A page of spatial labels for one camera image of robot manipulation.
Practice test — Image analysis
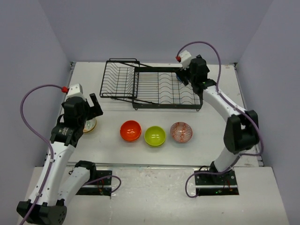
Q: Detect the floral leaf pattern bowl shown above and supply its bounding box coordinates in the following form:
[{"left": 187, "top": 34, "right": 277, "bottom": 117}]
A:
[{"left": 84, "top": 118, "right": 97, "bottom": 132}]

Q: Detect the orange bowl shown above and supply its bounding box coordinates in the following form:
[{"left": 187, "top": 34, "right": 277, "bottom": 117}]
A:
[
  {"left": 120, "top": 120, "right": 142, "bottom": 131},
  {"left": 120, "top": 130, "right": 142, "bottom": 142}
]

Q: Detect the red patterned bowl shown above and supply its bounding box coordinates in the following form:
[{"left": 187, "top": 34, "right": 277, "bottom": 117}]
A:
[{"left": 170, "top": 122, "right": 193, "bottom": 143}]

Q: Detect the lime green bowl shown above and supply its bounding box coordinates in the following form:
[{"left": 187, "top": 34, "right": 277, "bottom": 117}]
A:
[
  {"left": 144, "top": 126, "right": 166, "bottom": 138},
  {"left": 144, "top": 136, "right": 166, "bottom": 148}
]

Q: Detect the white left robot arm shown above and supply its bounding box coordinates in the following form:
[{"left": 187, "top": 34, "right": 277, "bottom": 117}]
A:
[{"left": 16, "top": 93, "right": 103, "bottom": 225}]

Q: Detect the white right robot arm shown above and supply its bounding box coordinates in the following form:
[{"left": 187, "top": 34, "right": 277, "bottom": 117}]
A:
[{"left": 176, "top": 51, "right": 261, "bottom": 184}]

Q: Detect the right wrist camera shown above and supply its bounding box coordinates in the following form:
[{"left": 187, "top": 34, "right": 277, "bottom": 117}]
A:
[{"left": 175, "top": 50, "right": 193, "bottom": 69}]

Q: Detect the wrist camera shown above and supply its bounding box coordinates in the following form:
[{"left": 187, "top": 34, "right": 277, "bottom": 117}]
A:
[
  {"left": 175, "top": 50, "right": 193, "bottom": 69},
  {"left": 61, "top": 83, "right": 85, "bottom": 100}
]

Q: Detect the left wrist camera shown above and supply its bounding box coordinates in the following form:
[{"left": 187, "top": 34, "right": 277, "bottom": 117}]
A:
[{"left": 61, "top": 83, "right": 85, "bottom": 100}]

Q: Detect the black wire dish rack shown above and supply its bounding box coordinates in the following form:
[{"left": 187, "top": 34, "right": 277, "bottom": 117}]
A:
[{"left": 99, "top": 58, "right": 203, "bottom": 111}]

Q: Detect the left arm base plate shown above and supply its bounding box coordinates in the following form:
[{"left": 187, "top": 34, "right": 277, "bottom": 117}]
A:
[{"left": 76, "top": 177, "right": 112, "bottom": 196}]

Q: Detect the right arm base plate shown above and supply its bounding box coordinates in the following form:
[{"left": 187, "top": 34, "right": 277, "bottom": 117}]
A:
[{"left": 195, "top": 170, "right": 239, "bottom": 196}]

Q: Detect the aluminium table edge rail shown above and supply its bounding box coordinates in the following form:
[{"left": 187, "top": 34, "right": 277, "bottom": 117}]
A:
[{"left": 231, "top": 62, "right": 263, "bottom": 167}]

